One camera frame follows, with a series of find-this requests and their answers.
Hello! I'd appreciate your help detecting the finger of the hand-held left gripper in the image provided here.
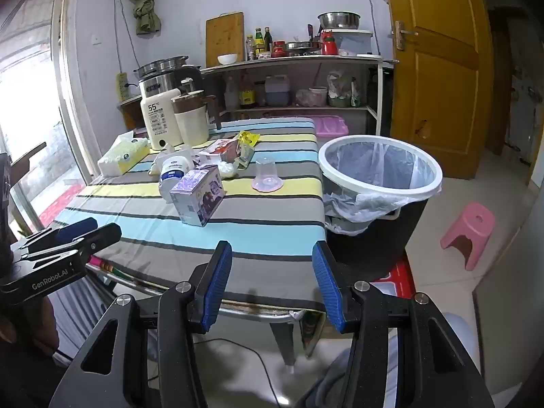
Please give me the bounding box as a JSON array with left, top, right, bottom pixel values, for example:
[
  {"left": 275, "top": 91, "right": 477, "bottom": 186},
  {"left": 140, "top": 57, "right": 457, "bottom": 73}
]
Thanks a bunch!
[
  {"left": 19, "top": 217, "right": 99, "bottom": 252},
  {"left": 19, "top": 222, "right": 123, "bottom": 261}
]

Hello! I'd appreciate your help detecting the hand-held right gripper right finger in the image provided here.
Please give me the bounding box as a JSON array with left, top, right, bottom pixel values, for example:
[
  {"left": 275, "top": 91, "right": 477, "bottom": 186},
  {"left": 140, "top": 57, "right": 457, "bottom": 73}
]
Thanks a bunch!
[{"left": 311, "top": 241, "right": 496, "bottom": 408}]

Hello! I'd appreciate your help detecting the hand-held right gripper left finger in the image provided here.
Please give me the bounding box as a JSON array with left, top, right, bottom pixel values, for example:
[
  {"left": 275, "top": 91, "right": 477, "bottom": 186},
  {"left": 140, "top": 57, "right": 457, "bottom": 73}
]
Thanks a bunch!
[{"left": 51, "top": 241, "right": 234, "bottom": 408}]

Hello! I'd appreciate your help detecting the black bin with white rim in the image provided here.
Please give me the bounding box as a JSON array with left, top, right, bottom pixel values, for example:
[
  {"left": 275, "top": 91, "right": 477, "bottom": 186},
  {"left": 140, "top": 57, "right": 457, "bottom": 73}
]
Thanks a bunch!
[{"left": 319, "top": 135, "right": 443, "bottom": 281}]

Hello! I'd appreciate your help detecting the purple drink carton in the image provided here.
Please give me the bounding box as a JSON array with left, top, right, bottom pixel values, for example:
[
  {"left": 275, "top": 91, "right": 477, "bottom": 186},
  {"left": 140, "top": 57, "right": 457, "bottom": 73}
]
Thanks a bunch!
[{"left": 169, "top": 165, "right": 226, "bottom": 227}]

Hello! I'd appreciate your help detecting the white bottle blue label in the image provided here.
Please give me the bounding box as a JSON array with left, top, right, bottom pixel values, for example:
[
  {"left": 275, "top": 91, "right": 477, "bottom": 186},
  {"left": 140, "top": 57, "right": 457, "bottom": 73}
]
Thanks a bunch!
[{"left": 158, "top": 156, "right": 194, "bottom": 198}]

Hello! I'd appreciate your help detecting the clear plastic cup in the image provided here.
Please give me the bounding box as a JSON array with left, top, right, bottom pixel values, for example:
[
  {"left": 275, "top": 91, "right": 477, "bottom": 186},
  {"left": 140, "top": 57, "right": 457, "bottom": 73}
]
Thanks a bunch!
[{"left": 252, "top": 158, "right": 284, "bottom": 192}]

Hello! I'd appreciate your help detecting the red strawberry drink carton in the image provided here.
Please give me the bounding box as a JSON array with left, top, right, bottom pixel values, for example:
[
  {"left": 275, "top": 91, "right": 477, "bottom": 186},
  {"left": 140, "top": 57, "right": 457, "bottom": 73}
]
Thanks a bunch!
[{"left": 198, "top": 138, "right": 241, "bottom": 164}]

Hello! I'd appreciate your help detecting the yellow snack packet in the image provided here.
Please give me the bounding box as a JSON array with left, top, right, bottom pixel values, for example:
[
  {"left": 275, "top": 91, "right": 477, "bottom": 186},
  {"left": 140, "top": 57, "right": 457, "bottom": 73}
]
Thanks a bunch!
[{"left": 234, "top": 131, "right": 261, "bottom": 171}]

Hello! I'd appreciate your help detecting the colourful patterned cloth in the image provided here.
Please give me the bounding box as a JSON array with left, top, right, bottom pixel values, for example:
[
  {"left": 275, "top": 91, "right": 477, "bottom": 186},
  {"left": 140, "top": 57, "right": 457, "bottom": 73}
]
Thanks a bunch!
[{"left": 91, "top": 257, "right": 128, "bottom": 281}]

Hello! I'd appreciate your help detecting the red plastic crate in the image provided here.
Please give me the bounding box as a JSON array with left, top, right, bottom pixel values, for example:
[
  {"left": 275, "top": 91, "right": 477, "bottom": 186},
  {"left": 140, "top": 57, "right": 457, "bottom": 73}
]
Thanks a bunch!
[{"left": 370, "top": 259, "right": 415, "bottom": 300}]

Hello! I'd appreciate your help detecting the striped tablecloth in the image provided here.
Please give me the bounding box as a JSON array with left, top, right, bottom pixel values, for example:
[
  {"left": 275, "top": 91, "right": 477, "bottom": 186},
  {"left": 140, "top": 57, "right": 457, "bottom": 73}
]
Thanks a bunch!
[{"left": 50, "top": 117, "right": 328, "bottom": 313}]

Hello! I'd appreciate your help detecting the clear plastic bin liner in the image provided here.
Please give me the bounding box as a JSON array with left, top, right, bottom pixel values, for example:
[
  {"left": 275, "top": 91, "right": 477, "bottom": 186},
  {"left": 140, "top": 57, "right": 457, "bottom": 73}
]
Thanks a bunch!
[{"left": 321, "top": 138, "right": 438, "bottom": 236}]

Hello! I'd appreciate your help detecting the yellow tissue pack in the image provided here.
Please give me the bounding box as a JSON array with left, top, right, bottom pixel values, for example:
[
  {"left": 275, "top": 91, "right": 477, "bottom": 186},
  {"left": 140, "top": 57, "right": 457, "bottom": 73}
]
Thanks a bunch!
[{"left": 97, "top": 131, "right": 150, "bottom": 176}]

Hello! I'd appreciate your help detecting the wooden side cabinet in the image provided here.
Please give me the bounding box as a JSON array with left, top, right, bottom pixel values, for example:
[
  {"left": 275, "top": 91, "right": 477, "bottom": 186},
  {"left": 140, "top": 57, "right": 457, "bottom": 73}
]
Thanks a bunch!
[{"left": 119, "top": 93, "right": 145, "bottom": 130}]

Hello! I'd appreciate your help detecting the white water heater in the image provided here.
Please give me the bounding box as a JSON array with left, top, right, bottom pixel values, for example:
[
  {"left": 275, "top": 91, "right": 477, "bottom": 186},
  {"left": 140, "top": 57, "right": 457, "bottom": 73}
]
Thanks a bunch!
[{"left": 140, "top": 88, "right": 184, "bottom": 151}]

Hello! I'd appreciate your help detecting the pink plastic stool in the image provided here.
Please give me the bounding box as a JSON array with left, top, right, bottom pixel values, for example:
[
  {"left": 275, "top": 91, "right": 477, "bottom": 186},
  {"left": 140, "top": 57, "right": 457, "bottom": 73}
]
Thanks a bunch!
[{"left": 440, "top": 203, "right": 496, "bottom": 270}]

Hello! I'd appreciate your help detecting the pink plastic box lid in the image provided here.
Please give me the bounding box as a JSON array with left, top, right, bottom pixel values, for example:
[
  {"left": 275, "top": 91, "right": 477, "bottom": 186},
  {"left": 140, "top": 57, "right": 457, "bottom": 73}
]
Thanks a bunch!
[{"left": 312, "top": 116, "right": 350, "bottom": 138}]

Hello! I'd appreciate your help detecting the clear plastic bottle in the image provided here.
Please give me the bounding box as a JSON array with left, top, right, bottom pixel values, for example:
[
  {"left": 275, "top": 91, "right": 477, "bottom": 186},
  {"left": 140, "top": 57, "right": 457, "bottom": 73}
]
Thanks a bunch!
[{"left": 224, "top": 77, "right": 238, "bottom": 109}]

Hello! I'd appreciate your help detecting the dark sauce bottle yellow label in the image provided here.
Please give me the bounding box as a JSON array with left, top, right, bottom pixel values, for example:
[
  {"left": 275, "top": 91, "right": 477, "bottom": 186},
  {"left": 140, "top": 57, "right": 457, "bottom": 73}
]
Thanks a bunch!
[{"left": 239, "top": 74, "right": 256, "bottom": 109}]

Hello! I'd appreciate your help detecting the bundle of plastic bags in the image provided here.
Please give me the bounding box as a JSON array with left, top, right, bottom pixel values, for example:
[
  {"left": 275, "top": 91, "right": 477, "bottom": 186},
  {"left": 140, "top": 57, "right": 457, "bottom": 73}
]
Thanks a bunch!
[{"left": 326, "top": 72, "right": 362, "bottom": 108}]

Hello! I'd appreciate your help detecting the plastic jug with dark liquid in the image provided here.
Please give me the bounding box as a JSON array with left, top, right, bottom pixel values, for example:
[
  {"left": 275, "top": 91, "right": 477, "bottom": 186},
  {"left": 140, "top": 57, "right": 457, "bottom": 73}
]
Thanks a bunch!
[{"left": 265, "top": 75, "right": 292, "bottom": 107}]

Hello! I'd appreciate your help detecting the yellow wooden door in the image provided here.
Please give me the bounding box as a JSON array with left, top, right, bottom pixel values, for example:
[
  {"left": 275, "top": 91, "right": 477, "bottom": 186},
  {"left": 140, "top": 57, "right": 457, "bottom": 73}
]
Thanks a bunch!
[{"left": 380, "top": 0, "right": 494, "bottom": 181}]

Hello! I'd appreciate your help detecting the green hanging cloth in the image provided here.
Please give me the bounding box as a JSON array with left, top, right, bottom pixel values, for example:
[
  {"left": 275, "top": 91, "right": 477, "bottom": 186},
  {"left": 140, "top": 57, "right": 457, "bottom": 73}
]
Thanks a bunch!
[{"left": 124, "top": 0, "right": 162, "bottom": 35}]

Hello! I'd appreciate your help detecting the white metal shelf unit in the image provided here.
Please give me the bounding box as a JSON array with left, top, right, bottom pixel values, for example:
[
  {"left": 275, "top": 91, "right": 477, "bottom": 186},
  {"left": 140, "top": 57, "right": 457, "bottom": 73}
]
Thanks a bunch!
[{"left": 200, "top": 55, "right": 399, "bottom": 137}]

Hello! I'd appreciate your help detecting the wooden cutting board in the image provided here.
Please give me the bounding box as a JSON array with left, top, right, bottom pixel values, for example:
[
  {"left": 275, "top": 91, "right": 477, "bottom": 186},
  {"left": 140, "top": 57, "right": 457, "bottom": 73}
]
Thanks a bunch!
[{"left": 206, "top": 12, "right": 245, "bottom": 68}]

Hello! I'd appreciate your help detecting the steel frying pan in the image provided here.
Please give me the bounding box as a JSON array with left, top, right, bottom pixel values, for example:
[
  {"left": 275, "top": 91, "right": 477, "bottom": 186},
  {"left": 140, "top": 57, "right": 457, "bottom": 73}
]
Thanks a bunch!
[{"left": 283, "top": 41, "right": 323, "bottom": 56}]

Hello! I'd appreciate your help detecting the red thermos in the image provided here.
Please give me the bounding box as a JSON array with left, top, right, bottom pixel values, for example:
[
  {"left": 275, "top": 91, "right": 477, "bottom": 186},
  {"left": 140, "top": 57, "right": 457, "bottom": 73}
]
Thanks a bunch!
[{"left": 320, "top": 30, "right": 338, "bottom": 55}]

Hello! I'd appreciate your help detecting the white plastic container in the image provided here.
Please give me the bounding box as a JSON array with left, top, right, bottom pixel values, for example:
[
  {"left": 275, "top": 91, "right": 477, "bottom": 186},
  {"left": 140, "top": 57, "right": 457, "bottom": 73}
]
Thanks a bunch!
[{"left": 334, "top": 28, "right": 374, "bottom": 57}]

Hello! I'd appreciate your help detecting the steel basin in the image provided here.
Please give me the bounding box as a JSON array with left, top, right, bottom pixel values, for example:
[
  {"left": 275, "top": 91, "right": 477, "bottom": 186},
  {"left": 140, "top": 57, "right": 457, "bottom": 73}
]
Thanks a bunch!
[{"left": 317, "top": 11, "right": 361, "bottom": 30}]

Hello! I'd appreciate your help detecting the metal frame table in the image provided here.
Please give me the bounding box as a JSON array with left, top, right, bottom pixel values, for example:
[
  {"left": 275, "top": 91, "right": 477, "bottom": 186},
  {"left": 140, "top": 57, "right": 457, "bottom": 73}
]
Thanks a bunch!
[{"left": 87, "top": 259, "right": 332, "bottom": 368}]

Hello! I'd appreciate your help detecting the black floor cable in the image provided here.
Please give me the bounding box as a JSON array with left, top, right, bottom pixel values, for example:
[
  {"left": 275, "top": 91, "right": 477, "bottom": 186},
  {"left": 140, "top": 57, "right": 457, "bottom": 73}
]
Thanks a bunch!
[{"left": 191, "top": 338, "right": 281, "bottom": 408}]

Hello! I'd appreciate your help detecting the white window frame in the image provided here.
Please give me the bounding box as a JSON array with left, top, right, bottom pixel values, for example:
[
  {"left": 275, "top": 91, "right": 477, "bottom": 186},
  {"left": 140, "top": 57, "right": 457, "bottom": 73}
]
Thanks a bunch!
[{"left": 53, "top": 0, "right": 100, "bottom": 179}]

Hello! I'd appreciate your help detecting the cream jug brown handle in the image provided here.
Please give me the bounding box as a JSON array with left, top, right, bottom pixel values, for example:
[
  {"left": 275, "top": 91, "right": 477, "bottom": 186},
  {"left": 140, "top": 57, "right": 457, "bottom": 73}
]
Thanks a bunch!
[{"left": 171, "top": 90, "right": 222, "bottom": 147}]

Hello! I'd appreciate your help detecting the steel kettle black handle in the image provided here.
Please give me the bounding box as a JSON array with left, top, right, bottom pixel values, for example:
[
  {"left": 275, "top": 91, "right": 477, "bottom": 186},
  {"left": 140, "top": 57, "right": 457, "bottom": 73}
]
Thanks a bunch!
[{"left": 138, "top": 65, "right": 202, "bottom": 98}]

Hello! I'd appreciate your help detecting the brass door handle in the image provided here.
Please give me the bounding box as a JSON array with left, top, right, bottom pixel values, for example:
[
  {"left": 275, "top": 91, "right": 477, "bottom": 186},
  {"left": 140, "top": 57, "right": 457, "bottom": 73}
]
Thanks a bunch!
[{"left": 394, "top": 21, "right": 419, "bottom": 49}]

